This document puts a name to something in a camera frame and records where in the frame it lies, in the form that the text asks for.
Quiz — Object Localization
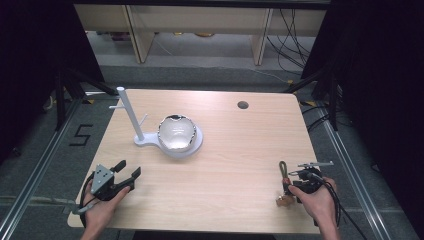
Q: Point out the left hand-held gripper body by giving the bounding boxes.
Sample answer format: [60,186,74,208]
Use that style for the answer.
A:
[87,163,136,202]

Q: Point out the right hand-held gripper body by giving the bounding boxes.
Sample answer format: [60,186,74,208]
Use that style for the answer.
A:
[289,160,335,196]

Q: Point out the keychain with olive strap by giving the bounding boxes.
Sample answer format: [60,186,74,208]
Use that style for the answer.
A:
[275,160,298,208]

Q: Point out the person's right hand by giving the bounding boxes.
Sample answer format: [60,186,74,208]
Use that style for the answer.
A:
[287,176,338,228]

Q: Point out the person's left hand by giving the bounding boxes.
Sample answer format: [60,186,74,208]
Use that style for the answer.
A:
[81,181,132,233]

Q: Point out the white pegged stand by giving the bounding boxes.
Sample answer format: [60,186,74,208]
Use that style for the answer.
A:
[108,86,204,160]

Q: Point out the white bowl with silver rim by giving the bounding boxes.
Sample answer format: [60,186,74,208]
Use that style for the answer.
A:
[157,114,198,154]

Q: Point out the black tripod stand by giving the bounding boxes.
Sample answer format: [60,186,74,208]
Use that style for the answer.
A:
[54,66,118,132]
[283,66,342,132]

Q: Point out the dark curtain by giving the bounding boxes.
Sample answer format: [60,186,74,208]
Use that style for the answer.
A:
[301,0,424,231]
[0,0,105,164]

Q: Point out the light wooden shelf unit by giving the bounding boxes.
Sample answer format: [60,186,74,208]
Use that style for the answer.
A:
[73,3,328,66]

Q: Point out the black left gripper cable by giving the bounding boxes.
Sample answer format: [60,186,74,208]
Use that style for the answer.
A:
[78,171,101,229]

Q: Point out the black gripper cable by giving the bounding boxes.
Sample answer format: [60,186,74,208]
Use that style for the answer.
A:
[311,171,369,240]
[78,171,101,229]

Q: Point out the grey plug with cable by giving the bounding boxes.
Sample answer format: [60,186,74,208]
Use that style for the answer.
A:
[71,203,96,215]

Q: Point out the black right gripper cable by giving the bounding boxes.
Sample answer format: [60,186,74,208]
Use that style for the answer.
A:
[311,171,369,240]

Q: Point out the aluminium floor rail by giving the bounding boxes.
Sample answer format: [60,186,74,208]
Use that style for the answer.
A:
[0,99,83,240]
[314,105,396,240]

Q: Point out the white floor cable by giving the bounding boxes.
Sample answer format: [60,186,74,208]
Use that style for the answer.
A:
[248,66,292,84]

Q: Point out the bundle of black floor cables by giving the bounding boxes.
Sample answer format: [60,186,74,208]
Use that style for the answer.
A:
[265,8,318,75]

